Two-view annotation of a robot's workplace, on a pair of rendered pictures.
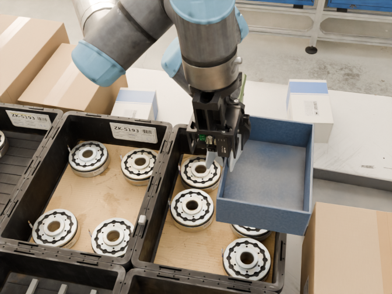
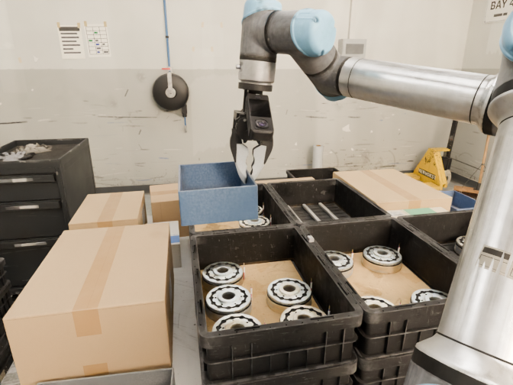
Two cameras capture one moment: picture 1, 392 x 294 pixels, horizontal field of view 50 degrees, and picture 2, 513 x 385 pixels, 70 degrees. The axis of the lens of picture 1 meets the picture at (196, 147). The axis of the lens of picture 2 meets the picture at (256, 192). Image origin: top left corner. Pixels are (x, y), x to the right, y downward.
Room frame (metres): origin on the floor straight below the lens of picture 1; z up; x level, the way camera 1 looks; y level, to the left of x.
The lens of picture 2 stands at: (1.17, -0.36, 1.35)
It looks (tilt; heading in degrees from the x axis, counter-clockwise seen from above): 19 degrees down; 155
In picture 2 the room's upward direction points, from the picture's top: straight up
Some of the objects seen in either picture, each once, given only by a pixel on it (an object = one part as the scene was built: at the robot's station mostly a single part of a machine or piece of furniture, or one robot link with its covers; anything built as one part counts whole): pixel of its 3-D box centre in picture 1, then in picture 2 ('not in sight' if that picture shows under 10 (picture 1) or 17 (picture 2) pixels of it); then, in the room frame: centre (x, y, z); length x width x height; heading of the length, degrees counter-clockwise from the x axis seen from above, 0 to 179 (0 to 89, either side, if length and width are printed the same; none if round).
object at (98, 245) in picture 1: (114, 237); (333, 260); (0.48, 0.20, 0.86); 0.10 x 0.10 x 0.01
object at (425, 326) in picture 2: (97, 191); (381, 276); (0.60, 0.24, 0.87); 0.40 x 0.30 x 0.11; 167
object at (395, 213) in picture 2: not in sight; (414, 220); (0.36, 0.62, 0.85); 0.24 x 0.06 x 0.06; 75
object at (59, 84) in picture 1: (78, 93); not in sight; (1.07, 0.38, 0.78); 0.30 x 0.22 x 0.16; 163
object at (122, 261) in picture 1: (93, 178); (383, 257); (0.60, 0.24, 0.92); 0.40 x 0.30 x 0.02; 167
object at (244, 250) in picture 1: (247, 258); (222, 270); (0.41, -0.10, 0.86); 0.05 x 0.05 x 0.01
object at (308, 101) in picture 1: (307, 110); not in sight; (0.97, -0.37, 0.75); 0.20 x 0.12 x 0.09; 173
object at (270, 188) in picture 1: (266, 170); (214, 189); (0.46, -0.12, 1.10); 0.20 x 0.15 x 0.07; 166
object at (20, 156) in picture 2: not in sight; (11, 156); (-1.16, -0.74, 0.88); 0.25 x 0.19 x 0.03; 165
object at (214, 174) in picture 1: (200, 171); (304, 321); (0.65, -0.01, 0.86); 0.10 x 0.10 x 0.01
